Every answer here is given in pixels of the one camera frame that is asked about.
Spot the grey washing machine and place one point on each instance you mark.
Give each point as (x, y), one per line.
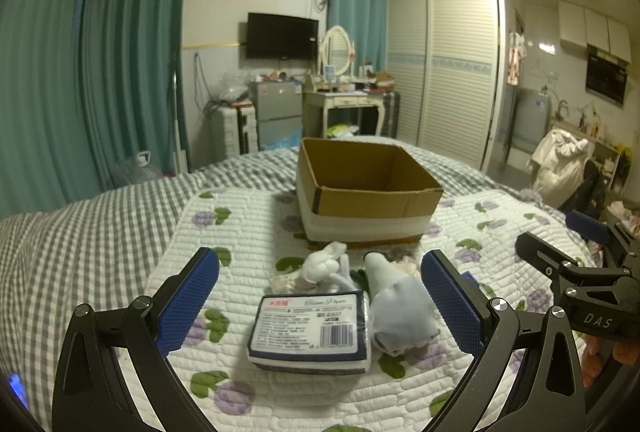
(531, 120)

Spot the hand holding right gripper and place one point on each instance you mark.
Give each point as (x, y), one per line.
(595, 357)

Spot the white plush toy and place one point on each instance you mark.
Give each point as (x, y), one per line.
(323, 271)

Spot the white suitcase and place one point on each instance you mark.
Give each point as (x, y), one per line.
(234, 131)

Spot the white wall cabinets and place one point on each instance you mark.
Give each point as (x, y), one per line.
(582, 30)

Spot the tissue paper pack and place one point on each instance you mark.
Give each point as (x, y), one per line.
(312, 334)

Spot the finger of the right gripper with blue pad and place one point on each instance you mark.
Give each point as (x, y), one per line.
(587, 227)
(563, 272)

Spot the dark suitcase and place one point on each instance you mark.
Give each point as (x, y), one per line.
(391, 100)

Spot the black microwave oven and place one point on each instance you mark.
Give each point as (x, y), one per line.
(606, 79)

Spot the oval vanity mirror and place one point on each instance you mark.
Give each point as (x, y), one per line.
(336, 51)

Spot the blue plastic bag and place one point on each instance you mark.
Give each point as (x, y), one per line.
(291, 141)

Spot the white sliding wardrobe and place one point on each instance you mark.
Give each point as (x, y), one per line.
(448, 59)

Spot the narrow teal curtain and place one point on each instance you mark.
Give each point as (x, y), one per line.
(365, 23)

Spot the grey checkered bedsheet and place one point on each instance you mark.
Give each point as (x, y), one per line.
(107, 250)

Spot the clear water jug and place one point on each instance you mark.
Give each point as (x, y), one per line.
(136, 170)

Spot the white dressing table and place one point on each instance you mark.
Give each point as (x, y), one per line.
(317, 107)

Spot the grey mini fridge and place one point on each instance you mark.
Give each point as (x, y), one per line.
(279, 109)

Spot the black wall television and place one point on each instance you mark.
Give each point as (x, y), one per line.
(280, 37)

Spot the white jacket on chair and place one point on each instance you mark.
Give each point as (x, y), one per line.
(558, 165)

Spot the open cardboard box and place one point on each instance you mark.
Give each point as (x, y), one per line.
(363, 193)

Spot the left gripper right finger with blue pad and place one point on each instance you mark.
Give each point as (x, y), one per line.
(547, 394)

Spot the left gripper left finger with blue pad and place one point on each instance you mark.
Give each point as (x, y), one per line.
(90, 392)

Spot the large teal curtain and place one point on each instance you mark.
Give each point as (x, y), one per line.
(86, 85)

